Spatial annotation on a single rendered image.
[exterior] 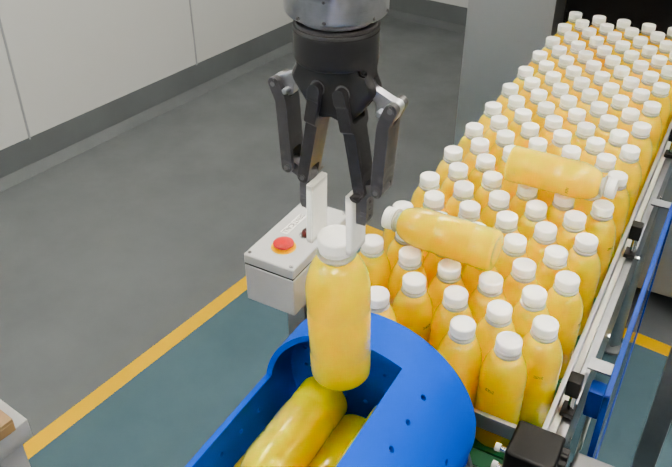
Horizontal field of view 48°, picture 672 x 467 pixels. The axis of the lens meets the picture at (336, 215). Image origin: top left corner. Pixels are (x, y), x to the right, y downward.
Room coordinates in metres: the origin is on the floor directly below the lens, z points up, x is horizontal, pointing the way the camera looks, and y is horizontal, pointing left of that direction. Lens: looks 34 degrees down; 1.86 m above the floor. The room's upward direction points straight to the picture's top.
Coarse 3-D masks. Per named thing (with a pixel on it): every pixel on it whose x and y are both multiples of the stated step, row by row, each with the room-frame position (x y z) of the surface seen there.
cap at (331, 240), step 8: (336, 224) 0.64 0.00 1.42; (320, 232) 0.63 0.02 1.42; (328, 232) 0.63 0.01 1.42; (336, 232) 0.63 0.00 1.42; (344, 232) 0.63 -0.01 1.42; (320, 240) 0.61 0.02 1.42; (328, 240) 0.61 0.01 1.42; (336, 240) 0.61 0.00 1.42; (344, 240) 0.61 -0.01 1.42; (320, 248) 0.61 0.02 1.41; (328, 248) 0.60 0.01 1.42; (336, 248) 0.60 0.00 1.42; (344, 248) 0.60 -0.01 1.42; (328, 256) 0.61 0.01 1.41; (336, 256) 0.60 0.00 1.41; (344, 256) 0.60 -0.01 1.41
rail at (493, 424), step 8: (480, 416) 0.78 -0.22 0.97; (488, 416) 0.77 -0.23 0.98; (480, 424) 0.78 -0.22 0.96; (488, 424) 0.77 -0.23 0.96; (496, 424) 0.76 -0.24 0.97; (504, 424) 0.76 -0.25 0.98; (512, 424) 0.76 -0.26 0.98; (496, 432) 0.76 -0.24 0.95; (504, 432) 0.76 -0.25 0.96; (512, 432) 0.75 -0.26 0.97
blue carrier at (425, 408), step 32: (384, 320) 0.70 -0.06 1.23; (288, 352) 0.76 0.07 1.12; (384, 352) 0.65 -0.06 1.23; (416, 352) 0.66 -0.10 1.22; (288, 384) 0.76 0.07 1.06; (384, 384) 0.70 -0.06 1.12; (416, 384) 0.62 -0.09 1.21; (448, 384) 0.64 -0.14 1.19; (256, 416) 0.69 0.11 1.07; (384, 416) 0.57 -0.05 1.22; (416, 416) 0.58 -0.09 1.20; (448, 416) 0.61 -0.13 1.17; (224, 448) 0.63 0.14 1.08; (352, 448) 0.52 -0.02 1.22; (384, 448) 0.53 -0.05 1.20; (416, 448) 0.55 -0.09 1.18; (448, 448) 0.58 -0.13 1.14
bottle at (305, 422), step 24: (312, 384) 0.69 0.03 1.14; (288, 408) 0.65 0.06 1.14; (312, 408) 0.65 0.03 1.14; (336, 408) 0.66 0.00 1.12; (264, 432) 0.61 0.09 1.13; (288, 432) 0.61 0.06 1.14; (312, 432) 0.62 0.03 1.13; (264, 456) 0.57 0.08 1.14; (288, 456) 0.58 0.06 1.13; (312, 456) 0.60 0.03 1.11
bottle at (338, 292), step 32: (320, 256) 0.61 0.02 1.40; (352, 256) 0.61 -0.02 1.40; (320, 288) 0.60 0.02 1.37; (352, 288) 0.60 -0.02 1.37; (320, 320) 0.60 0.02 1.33; (352, 320) 0.59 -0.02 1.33; (320, 352) 0.60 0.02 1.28; (352, 352) 0.60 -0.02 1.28; (320, 384) 0.61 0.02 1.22; (352, 384) 0.60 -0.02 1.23
